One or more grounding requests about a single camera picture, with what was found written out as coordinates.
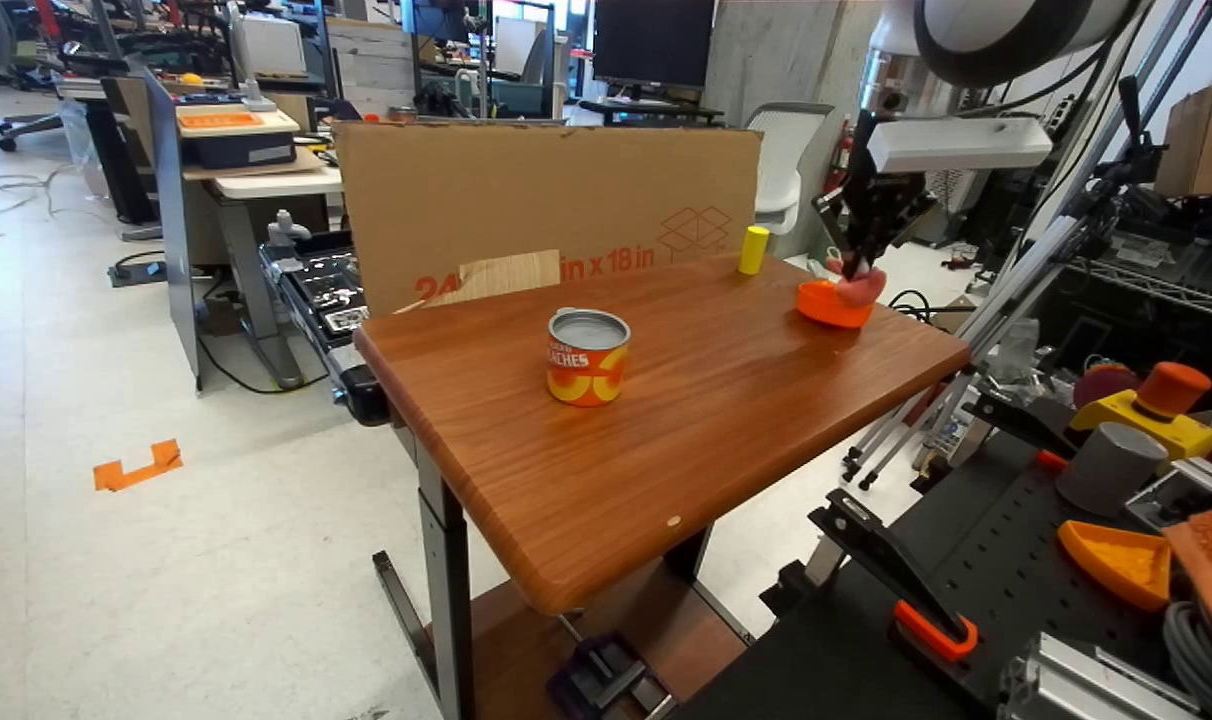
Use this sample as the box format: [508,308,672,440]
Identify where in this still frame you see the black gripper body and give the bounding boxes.
[817,112,931,280]

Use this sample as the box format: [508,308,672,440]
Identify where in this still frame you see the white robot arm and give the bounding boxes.
[836,0,1146,280]

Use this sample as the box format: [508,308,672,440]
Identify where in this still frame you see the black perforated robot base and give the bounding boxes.
[677,434,1177,720]

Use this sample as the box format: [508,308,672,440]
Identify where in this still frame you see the orange toy pan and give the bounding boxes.
[795,272,889,330]

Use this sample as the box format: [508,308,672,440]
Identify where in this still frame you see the yellow cylinder block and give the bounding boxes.
[737,222,774,274]

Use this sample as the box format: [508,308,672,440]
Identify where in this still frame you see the black computer monitor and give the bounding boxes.
[591,0,715,89]

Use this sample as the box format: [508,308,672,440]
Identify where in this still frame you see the yellow red tin can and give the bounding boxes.
[545,308,634,407]

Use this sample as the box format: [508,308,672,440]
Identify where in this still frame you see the black orange clamp left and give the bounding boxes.
[804,486,980,664]

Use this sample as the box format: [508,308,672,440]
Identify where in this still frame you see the yellow emergency stop box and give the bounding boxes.
[1068,358,1212,461]

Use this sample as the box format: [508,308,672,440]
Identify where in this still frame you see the brown cardboard sheet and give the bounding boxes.
[336,118,762,311]

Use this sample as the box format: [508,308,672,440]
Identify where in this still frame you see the orange wedge piece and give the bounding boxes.
[1057,519,1171,611]

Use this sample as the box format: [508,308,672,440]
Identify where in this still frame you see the grey office desk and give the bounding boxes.
[130,71,342,391]

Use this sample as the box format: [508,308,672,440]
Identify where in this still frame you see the orange floor tape marker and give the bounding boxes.
[94,440,183,490]

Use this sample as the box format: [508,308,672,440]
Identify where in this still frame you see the aluminium extrusion rail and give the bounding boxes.
[995,631,1202,720]

